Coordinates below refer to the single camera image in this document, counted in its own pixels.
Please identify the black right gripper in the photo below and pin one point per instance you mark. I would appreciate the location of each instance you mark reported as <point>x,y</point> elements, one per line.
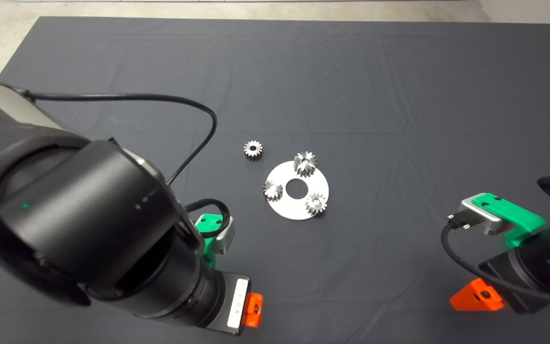
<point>518,277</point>

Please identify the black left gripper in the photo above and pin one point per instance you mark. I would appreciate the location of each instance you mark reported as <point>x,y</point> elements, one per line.
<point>229,301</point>

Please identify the larger steel gear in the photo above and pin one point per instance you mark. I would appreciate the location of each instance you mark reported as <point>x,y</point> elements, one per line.
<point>305,164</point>

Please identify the small steel gear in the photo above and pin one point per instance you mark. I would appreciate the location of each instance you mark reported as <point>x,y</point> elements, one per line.
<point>253,150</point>
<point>316,203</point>
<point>273,190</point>

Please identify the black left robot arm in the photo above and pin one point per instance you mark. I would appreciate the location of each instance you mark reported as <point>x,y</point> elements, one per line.
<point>65,191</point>

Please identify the round metal plate with hole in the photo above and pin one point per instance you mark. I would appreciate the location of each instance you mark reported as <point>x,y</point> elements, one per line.
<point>289,210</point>

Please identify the dark grey table cloth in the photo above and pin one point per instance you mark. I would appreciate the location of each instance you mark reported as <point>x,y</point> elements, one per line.
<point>351,71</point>

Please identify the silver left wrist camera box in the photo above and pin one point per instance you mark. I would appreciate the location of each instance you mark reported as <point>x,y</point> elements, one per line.
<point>225,241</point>

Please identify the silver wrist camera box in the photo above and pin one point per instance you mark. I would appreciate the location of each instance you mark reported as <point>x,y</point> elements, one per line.
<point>478,212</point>
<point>225,241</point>

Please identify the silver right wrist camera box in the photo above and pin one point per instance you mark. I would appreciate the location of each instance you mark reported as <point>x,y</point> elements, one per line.
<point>478,212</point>

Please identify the green right wrist camera mount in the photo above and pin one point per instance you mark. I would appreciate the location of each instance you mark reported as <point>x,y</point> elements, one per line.
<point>513,210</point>

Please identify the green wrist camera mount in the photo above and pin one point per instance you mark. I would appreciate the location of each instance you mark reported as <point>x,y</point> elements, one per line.
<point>206,223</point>
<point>513,210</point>

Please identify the green left wrist camera mount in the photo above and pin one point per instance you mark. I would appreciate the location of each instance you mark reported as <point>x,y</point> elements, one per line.
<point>206,223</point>

